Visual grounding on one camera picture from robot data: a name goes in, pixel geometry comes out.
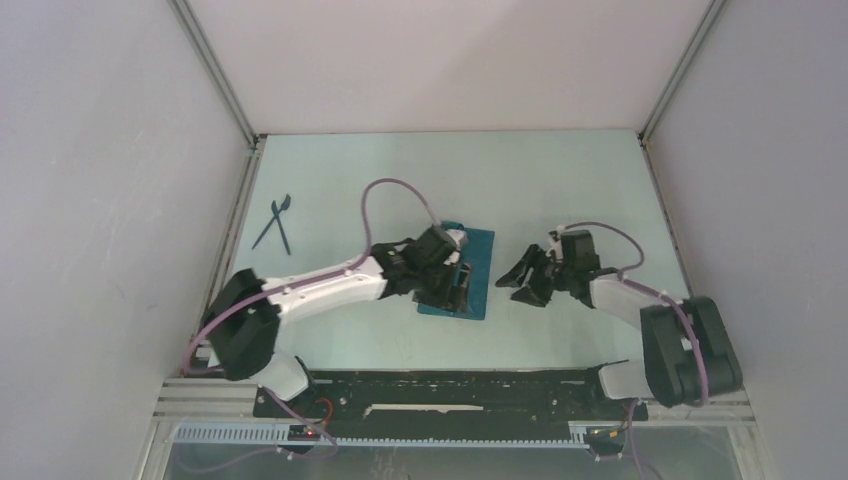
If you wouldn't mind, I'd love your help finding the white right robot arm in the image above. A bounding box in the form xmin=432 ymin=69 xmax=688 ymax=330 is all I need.
xmin=495 ymin=221 xmax=744 ymax=418

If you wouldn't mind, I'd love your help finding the white slotted cable duct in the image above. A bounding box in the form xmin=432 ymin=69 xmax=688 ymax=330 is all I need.
xmin=171 ymin=422 xmax=588 ymax=449

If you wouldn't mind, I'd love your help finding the aluminium corner post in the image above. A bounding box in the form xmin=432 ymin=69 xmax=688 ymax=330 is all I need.
xmin=638 ymin=0 xmax=730 ymax=148
xmin=167 ymin=0 xmax=259 ymax=149

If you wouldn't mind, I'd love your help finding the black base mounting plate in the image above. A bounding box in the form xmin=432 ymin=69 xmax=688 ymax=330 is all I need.
xmin=290 ymin=368 xmax=632 ymax=440

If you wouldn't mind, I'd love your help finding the teal cloth napkin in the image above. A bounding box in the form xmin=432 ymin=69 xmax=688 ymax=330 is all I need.
xmin=416 ymin=221 xmax=495 ymax=321

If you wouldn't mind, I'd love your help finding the aluminium front frame rail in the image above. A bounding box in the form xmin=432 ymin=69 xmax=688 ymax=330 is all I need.
xmin=152 ymin=378 xmax=757 ymax=425

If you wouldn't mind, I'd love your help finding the aluminium left side rail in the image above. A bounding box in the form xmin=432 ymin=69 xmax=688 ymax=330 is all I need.
xmin=203 ymin=134 xmax=268 ymax=306

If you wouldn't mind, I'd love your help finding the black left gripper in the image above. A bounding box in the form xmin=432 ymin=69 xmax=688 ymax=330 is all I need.
xmin=412 ymin=258 xmax=471 ymax=314

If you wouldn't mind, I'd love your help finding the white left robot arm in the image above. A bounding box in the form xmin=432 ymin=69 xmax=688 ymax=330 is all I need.
xmin=204 ymin=226 xmax=472 ymax=417

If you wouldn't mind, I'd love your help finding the aluminium left corner post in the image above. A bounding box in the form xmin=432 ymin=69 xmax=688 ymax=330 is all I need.
xmin=167 ymin=0 xmax=259 ymax=149

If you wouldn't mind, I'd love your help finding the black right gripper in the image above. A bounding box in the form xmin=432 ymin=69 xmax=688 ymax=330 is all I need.
xmin=496 ymin=243 xmax=575 ymax=308

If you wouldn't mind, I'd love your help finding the aluminium right corner post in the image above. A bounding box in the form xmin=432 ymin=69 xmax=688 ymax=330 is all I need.
xmin=638 ymin=0 xmax=730 ymax=148

